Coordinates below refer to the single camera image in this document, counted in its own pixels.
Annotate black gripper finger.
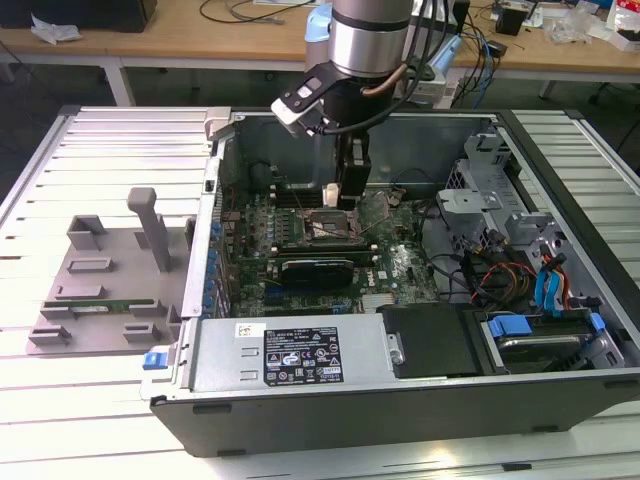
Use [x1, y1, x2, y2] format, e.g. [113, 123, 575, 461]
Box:
[323, 142, 374, 207]

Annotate metal socket cover frame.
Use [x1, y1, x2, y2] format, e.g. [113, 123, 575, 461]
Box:
[349, 192, 395, 233]

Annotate CPU socket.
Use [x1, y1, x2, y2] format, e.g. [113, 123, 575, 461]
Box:
[296, 208, 360, 245]

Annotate black RAM slot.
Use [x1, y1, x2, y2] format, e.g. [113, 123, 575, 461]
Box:
[269, 184, 364, 194]
[270, 195, 365, 204]
[272, 246, 377, 256]
[271, 241, 376, 251]
[270, 199, 365, 209]
[273, 251, 379, 262]
[270, 190, 364, 199]

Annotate green motherboard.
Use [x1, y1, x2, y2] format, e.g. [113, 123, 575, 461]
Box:
[217, 184, 451, 319]

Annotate black internal speaker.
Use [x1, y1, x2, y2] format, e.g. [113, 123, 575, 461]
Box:
[248, 160, 281, 192]

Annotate black graphics card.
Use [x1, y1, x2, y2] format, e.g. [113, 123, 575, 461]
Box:
[277, 256, 355, 290]

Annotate metal disk bay cage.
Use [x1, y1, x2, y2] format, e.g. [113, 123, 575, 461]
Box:
[433, 130, 569, 251]

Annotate wooden desk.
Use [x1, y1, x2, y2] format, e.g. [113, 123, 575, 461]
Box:
[0, 0, 640, 109]

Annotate tall black box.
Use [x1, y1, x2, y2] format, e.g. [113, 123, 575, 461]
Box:
[452, 0, 471, 39]

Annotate small black box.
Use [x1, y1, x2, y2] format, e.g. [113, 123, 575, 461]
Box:
[494, 5, 527, 37]

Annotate black plastic shroud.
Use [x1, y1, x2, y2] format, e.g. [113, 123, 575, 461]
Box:
[375, 303, 484, 380]

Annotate hard disk in blue carrier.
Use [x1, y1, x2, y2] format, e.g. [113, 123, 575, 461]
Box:
[487, 312, 609, 374]

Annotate silver power supply unit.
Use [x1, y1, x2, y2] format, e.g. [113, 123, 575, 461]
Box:
[172, 312, 402, 394]

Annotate clear plastic bags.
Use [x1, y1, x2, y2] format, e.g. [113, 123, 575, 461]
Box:
[544, 3, 610, 45]

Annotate black open PC case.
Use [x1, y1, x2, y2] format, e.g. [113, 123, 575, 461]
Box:
[139, 106, 640, 459]

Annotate grey parts rack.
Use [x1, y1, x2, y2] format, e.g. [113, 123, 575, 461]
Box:
[27, 186, 197, 357]

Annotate black monitor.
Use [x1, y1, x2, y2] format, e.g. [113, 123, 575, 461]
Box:
[0, 0, 159, 34]

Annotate green RAM stick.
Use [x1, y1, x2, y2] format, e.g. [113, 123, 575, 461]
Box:
[43, 297, 156, 316]

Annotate white red package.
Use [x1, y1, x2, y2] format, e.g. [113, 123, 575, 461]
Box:
[606, 0, 640, 52]

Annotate crumpled white paper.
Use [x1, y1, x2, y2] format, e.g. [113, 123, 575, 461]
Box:
[29, 12, 84, 47]

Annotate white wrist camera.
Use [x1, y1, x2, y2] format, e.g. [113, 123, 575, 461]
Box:
[269, 64, 334, 140]

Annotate yellow red wire bundle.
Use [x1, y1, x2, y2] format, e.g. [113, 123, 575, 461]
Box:
[467, 247, 539, 304]

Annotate blue flat wire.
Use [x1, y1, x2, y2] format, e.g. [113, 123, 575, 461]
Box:
[544, 253, 569, 321]
[533, 264, 551, 314]

